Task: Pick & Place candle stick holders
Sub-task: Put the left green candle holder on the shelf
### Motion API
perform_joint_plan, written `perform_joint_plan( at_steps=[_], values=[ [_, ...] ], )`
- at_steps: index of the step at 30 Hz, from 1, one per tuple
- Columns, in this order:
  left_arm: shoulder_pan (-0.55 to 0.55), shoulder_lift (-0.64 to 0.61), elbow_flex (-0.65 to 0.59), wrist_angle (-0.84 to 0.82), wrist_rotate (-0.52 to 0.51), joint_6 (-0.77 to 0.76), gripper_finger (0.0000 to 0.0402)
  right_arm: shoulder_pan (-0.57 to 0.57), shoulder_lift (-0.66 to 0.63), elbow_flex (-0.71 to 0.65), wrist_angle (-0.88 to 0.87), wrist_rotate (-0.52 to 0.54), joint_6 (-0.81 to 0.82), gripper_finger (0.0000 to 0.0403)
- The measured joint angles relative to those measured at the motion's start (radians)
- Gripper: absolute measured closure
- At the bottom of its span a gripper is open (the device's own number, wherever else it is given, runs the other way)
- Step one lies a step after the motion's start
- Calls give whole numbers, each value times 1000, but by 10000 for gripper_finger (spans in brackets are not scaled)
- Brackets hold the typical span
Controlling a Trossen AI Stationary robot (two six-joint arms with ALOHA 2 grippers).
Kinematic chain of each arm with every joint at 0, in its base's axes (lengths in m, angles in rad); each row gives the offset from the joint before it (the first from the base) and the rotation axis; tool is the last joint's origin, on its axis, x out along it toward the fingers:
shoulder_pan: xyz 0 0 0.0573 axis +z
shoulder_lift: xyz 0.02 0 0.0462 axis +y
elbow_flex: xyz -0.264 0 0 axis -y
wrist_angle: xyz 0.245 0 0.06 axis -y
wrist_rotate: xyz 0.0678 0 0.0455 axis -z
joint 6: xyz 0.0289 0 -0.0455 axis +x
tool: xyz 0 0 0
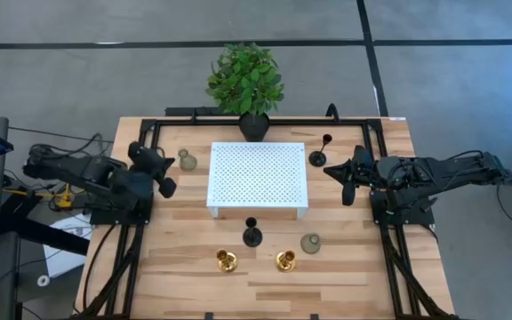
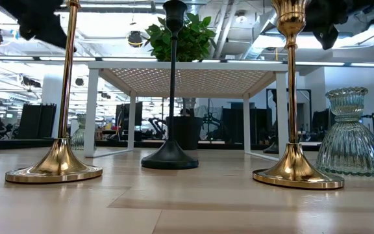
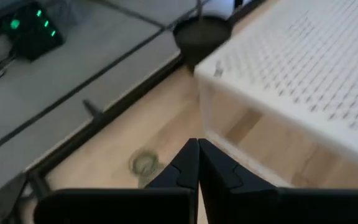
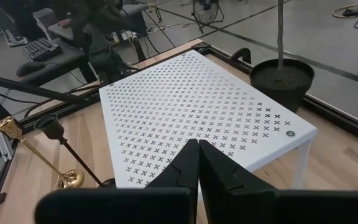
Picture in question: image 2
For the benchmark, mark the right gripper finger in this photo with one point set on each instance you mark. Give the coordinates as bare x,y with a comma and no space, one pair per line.
326,39

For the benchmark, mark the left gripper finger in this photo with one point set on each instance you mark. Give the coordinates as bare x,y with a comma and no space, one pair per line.
57,39

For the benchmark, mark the ribbed glass candle holder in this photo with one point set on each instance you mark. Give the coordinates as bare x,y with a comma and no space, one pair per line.
349,146
77,136

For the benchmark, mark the gold candlestick holder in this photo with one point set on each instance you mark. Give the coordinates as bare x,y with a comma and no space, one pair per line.
292,169
60,162

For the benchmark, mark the black background robot arm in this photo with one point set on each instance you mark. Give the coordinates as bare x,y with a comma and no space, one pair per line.
214,122

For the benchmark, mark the white building column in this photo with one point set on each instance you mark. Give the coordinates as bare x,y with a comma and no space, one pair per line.
52,97

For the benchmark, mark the black partition panels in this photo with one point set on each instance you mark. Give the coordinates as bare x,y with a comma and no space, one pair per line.
37,122

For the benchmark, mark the silver ceiling pipes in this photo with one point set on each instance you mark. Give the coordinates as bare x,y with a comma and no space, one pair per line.
226,26

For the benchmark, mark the black cabinet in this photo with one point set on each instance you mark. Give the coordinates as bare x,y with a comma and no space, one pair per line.
232,126

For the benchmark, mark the white perforated metal shelf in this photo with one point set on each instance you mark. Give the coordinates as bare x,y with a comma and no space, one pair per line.
187,65

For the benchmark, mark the green leafy plant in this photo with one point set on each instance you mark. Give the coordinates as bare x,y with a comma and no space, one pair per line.
193,39

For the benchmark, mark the black plant pot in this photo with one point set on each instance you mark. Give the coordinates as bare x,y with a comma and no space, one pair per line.
190,133

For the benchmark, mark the black aluminium table frame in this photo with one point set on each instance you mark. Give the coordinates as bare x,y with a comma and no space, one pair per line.
28,143

